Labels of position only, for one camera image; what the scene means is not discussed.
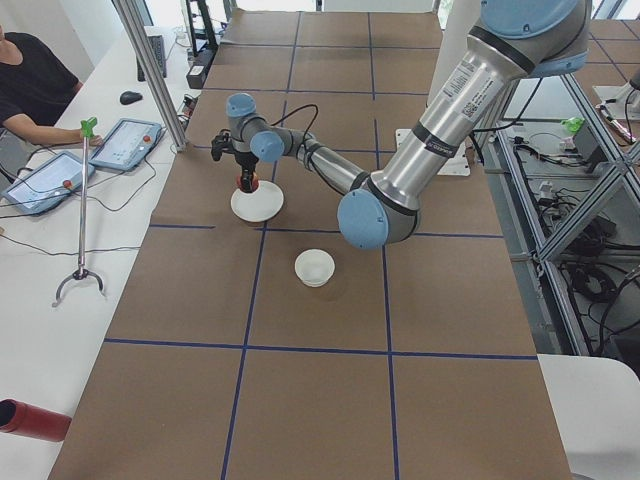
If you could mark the blue teach pendant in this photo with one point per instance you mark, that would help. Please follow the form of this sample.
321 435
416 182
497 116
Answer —
46 186
126 145

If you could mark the near blue teach pendant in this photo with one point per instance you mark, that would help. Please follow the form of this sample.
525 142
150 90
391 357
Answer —
46 186

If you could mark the black box on desk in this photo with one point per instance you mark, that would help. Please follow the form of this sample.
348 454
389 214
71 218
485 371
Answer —
198 72

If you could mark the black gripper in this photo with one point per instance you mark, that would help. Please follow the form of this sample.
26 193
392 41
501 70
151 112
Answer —
245 161

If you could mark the far blue teach pendant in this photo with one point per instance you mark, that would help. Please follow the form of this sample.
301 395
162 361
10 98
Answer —
126 145

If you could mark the person in black shirt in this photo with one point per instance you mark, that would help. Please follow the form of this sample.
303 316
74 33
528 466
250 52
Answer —
36 89

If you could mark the black computer mouse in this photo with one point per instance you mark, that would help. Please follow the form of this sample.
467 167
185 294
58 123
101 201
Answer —
130 97

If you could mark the red apple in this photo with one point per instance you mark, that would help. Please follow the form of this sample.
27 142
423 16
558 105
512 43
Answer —
248 184

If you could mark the brown paper table cover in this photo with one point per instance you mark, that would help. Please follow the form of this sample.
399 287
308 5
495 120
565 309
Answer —
414 361

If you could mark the white plate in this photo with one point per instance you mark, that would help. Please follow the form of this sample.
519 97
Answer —
261 205

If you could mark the aluminium frame post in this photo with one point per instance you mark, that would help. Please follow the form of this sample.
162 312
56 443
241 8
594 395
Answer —
133 24

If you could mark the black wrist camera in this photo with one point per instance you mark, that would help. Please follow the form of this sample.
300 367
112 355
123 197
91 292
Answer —
221 144

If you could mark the white side table corner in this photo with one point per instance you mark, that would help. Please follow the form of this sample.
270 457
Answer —
596 405

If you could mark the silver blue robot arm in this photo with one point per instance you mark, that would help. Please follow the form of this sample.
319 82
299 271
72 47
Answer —
509 41

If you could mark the green handled reacher grabber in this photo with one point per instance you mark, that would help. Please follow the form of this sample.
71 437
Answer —
82 272

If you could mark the red cylinder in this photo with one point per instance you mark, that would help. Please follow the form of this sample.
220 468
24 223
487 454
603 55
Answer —
19 418

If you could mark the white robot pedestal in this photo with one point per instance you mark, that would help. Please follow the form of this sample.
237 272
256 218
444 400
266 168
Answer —
456 18

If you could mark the person's hand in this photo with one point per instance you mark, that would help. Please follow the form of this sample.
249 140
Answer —
94 140

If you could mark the white bowl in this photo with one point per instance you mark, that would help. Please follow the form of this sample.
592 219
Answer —
314 267

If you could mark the grey box with green clip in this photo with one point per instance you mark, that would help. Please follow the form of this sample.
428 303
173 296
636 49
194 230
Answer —
590 143

